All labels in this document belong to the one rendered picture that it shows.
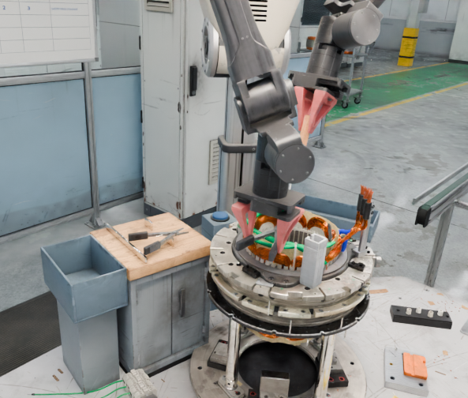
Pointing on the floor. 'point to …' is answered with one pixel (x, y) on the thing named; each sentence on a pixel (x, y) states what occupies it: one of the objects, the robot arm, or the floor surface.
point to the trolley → (352, 75)
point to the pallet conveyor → (440, 206)
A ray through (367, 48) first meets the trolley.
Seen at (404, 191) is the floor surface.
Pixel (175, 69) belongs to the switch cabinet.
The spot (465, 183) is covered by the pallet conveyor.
